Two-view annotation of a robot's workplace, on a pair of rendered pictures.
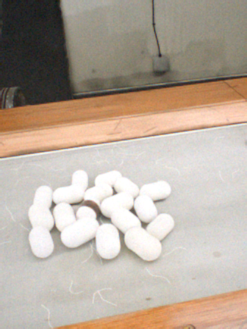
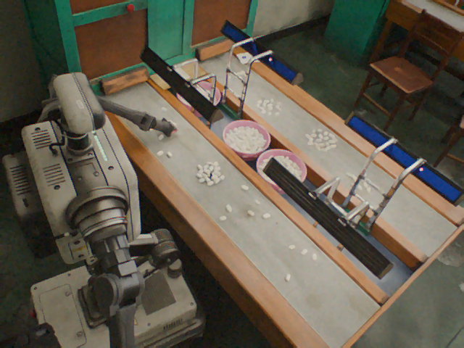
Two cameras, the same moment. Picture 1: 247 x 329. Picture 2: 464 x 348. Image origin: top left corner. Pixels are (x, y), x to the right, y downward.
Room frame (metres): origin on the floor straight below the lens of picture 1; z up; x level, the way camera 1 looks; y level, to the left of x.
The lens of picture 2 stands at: (1.12, 1.15, 2.29)
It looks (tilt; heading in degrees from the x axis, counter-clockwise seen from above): 48 degrees down; 232
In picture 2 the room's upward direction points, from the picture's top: 10 degrees clockwise
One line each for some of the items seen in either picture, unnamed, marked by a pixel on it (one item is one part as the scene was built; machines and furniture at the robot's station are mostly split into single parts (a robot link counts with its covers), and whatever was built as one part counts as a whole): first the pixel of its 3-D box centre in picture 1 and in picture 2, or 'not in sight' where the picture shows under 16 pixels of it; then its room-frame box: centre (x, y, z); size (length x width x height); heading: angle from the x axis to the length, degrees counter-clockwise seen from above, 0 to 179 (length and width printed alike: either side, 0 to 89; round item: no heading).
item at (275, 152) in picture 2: not in sight; (280, 172); (-0.01, 0.16, 0.72); 0.27 x 0.27 x 0.10
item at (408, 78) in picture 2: not in sight; (403, 72); (-1.90, -0.49, 0.45); 0.44 x 0.43 x 0.91; 93
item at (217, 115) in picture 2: not in sight; (179, 80); (0.35, -0.33, 1.08); 0.62 x 0.08 x 0.07; 99
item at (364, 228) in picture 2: not in sight; (378, 187); (-0.28, 0.55, 0.90); 0.20 x 0.19 x 0.45; 99
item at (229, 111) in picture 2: not in sight; (245, 80); (-0.12, -0.41, 0.90); 0.20 x 0.19 x 0.45; 99
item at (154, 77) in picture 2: not in sight; (177, 75); (0.14, -0.76, 0.77); 0.33 x 0.15 x 0.01; 9
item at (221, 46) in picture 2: not in sight; (215, 48); (-0.19, -0.87, 0.83); 0.30 x 0.06 x 0.07; 9
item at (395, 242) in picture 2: not in sight; (285, 149); (-0.15, 0.02, 0.71); 1.81 x 0.05 x 0.11; 99
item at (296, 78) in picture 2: not in sight; (259, 50); (-0.20, -0.43, 1.08); 0.62 x 0.08 x 0.07; 99
